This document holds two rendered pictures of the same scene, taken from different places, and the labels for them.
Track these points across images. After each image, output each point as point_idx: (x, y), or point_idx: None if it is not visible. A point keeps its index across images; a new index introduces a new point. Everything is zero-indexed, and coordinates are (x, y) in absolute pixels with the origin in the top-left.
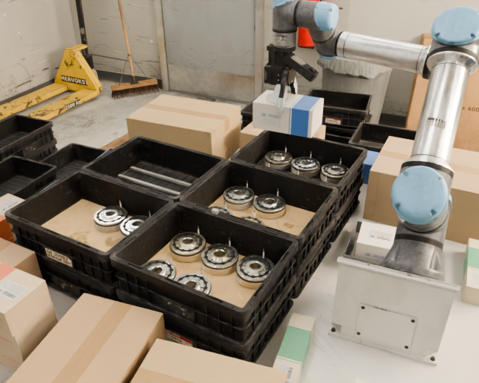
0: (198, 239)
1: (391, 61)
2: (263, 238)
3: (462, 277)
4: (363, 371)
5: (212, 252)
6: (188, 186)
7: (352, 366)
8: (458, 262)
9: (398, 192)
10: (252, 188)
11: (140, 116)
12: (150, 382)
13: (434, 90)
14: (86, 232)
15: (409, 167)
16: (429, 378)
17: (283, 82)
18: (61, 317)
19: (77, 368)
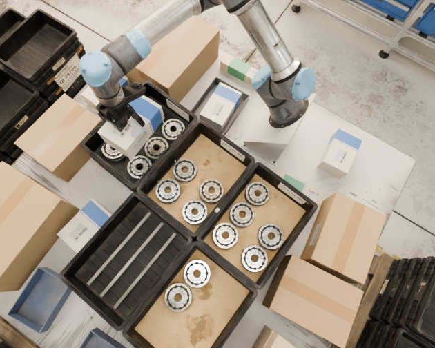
0: (223, 226)
1: (177, 25)
2: (244, 182)
3: (240, 80)
4: (299, 156)
5: (241, 218)
6: (136, 230)
7: (296, 160)
8: (228, 75)
9: (302, 94)
10: (157, 178)
11: None
12: (340, 261)
13: (262, 27)
14: (188, 317)
15: (291, 79)
16: (305, 128)
17: (138, 117)
18: (242, 331)
19: (330, 303)
